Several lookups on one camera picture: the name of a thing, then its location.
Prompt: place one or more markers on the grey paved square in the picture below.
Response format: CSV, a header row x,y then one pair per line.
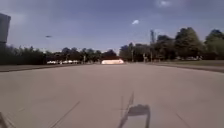
x,y
100,86

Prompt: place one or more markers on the pole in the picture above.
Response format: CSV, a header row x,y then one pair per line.
x,y
152,43

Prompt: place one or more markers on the row of parked cars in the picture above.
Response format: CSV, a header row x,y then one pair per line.
x,y
63,62

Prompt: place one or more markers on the row of trees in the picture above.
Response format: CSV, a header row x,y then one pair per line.
x,y
186,45
23,56

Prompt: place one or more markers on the grey building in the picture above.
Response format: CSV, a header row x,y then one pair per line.
x,y
4,28

